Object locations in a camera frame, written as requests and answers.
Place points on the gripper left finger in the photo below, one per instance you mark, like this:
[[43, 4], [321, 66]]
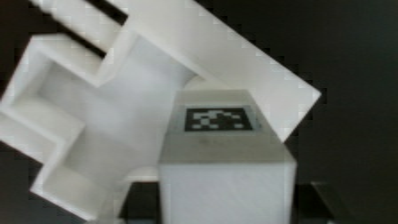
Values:
[[115, 201]]

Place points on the white chair seat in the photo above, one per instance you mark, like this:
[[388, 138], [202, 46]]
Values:
[[88, 128]]

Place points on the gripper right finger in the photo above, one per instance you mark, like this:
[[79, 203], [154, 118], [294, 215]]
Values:
[[340, 215]]

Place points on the white U-shaped fence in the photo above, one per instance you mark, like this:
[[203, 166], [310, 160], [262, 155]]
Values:
[[186, 31]]

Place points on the white chair leg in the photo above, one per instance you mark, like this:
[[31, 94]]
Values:
[[226, 165]]

